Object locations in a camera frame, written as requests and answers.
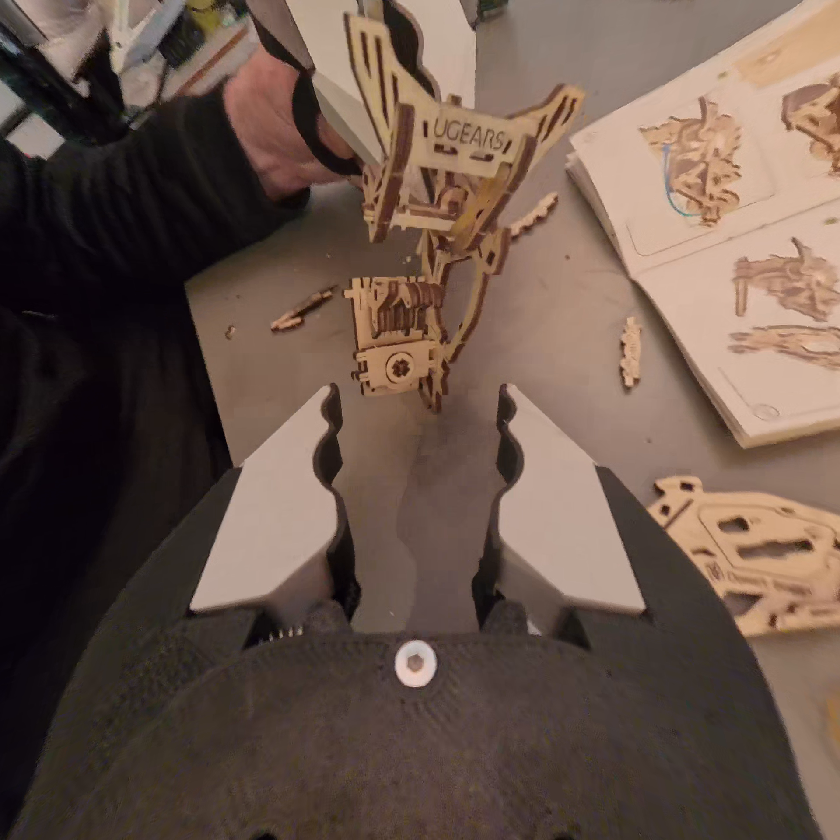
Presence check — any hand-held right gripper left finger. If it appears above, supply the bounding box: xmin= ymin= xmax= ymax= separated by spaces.
xmin=189 ymin=385 xmax=361 ymax=619

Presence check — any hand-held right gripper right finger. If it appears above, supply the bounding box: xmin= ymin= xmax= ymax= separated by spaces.
xmin=474 ymin=384 xmax=647 ymax=632

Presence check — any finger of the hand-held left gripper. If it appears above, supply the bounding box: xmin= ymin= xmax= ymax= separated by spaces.
xmin=249 ymin=0 xmax=395 ymax=166
xmin=382 ymin=0 xmax=477 ymax=107

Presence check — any wooden mechanical model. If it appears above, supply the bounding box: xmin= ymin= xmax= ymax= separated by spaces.
xmin=344 ymin=10 xmax=587 ymax=416

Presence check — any person's left forearm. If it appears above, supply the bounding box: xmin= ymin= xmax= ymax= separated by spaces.
xmin=0 ymin=92 xmax=313 ymax=316

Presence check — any laser-cut wooden parts sheet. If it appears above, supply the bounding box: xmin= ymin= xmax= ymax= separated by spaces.
xmin=646 ymin=475 xmax=840 ymax=639

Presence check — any person's left hand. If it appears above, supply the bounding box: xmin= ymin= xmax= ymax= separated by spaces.
xmin=222 ymin=49 xmax=363 ymax=202

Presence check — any small toothed wooden part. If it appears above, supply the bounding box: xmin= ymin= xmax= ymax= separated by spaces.
xmin=508 ymin=191 xmax=560 ymax=239
xmin=619 ymin=315 xmax=643 ymax=390

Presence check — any long wooden offcut stick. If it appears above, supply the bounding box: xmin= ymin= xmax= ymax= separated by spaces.
xmin=269 ymin=286 xmax=336 ymax=333

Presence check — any illustrated instruction booklet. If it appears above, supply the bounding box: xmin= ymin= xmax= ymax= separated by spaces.
xmin=565 ymin=0 xmax=840 ymax=451

